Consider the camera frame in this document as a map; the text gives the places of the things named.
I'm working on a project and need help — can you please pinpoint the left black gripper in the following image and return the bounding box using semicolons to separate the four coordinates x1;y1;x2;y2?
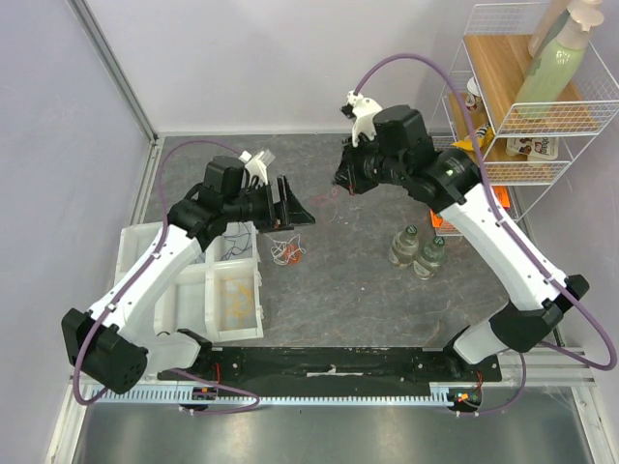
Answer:
224;175;315;234

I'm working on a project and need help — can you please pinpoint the pink wire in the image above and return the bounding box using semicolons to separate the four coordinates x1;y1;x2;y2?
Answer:
313;186;339;224

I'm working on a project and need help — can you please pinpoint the white wire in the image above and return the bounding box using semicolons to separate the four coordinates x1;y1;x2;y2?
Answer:
260;232;308;267

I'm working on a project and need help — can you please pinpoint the yellow wire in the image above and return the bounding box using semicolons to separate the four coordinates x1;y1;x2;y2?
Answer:
220;279;255;321

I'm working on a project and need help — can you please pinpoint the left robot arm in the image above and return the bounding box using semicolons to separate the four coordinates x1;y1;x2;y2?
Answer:
61;152;315;393

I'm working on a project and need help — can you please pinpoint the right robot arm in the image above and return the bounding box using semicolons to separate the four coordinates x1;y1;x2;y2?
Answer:
334;103;589;381

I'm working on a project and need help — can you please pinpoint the left glass water bottle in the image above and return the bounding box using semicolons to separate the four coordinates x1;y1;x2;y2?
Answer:
388;225;420;269

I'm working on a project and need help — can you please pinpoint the glass water bottle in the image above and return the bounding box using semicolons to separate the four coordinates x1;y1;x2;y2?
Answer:
388;225;420;269
412;236;445;279

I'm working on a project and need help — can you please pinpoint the white compartment tray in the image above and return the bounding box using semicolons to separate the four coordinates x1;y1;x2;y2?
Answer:
105;223;263;344

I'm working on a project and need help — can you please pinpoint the right glass water bottle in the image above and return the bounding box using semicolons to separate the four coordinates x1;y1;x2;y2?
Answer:
412;236;445;279

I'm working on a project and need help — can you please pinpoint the yellow snack bag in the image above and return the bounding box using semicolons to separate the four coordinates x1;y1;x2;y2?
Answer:
453;123;494;152

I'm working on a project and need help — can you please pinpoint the small white cup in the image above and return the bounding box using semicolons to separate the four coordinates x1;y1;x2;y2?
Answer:
465;76;484;113

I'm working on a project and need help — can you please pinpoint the orange snack box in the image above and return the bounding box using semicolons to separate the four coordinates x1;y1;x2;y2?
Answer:
429;186;511;237

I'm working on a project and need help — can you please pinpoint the green lotion pump bottle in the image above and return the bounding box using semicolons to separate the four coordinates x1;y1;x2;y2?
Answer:
516;1;604;121

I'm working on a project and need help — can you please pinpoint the beige pump bottle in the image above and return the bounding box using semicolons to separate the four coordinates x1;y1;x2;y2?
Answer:
528;0;599;58

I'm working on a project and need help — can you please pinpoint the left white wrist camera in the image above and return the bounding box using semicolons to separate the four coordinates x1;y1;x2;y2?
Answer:
239;150;275;187

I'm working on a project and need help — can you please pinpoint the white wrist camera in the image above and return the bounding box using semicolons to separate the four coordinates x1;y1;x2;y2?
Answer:
340;91;382;147
239;150;275;187

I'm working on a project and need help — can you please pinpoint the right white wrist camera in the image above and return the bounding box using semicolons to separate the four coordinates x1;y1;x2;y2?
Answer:
340;91;382;147

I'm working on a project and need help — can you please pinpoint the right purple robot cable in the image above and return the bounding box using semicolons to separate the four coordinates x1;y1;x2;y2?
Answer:
352;52;618;417

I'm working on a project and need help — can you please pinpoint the white wire shelf rack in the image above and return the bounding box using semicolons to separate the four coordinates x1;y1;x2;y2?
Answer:
434;2;618;222

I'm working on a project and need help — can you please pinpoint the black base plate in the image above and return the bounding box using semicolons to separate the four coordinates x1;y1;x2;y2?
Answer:
185;345;502;398

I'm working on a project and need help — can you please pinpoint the aluminium corner post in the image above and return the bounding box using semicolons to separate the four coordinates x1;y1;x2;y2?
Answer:
67;0;158;143

